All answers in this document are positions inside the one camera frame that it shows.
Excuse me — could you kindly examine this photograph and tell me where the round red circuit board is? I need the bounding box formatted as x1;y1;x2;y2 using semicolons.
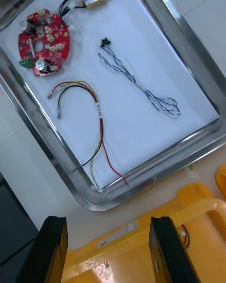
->
18;8;71;78

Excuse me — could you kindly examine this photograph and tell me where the steel tray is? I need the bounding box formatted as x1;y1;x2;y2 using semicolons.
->
0;0;226;212

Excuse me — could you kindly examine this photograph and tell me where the yellow-orange plastic bin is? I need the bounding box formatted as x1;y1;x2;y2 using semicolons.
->
214;164;226;198
61;183;226;283

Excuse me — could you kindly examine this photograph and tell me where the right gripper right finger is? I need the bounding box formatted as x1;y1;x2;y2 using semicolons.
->
148;216;202;283

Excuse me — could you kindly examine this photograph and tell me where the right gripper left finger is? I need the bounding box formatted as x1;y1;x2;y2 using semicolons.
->
15;216;69;283

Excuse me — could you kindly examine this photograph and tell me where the white paper sheet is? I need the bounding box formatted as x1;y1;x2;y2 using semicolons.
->
0;0;220;191

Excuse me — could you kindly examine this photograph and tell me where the blue-white twisted wire harness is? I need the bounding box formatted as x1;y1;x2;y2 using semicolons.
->
97;37;182;118

